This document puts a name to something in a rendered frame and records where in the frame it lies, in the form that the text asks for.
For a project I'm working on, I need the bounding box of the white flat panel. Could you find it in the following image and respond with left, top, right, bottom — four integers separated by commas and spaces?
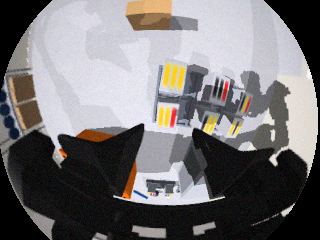
247, 75, 319, 176

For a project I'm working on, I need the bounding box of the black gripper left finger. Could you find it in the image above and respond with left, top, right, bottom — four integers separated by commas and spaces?
57, 124, 145, 197

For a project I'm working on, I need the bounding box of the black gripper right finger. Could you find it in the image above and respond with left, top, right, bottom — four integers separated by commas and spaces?
192, 127, 275, 200

